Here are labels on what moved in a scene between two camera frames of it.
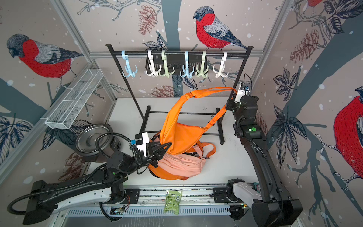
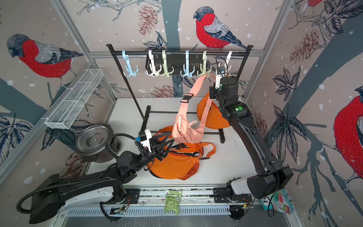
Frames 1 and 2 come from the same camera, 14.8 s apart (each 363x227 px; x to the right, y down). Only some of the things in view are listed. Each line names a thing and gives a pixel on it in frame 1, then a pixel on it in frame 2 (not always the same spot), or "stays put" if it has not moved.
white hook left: (155, 74) stays put
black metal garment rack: (179, 53) stays put
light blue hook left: (125, 57) stays put
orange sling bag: (177, 136) → (216, 118)
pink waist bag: (184, 165) → (192, 131)
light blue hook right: (187, 73) stays put
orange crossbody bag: (181, 139) → (180, 155)
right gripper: (230, 105) → (213, 92)
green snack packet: (172, 201) stays put
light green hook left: (163, 55) stays put
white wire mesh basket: (73, 100) stays put
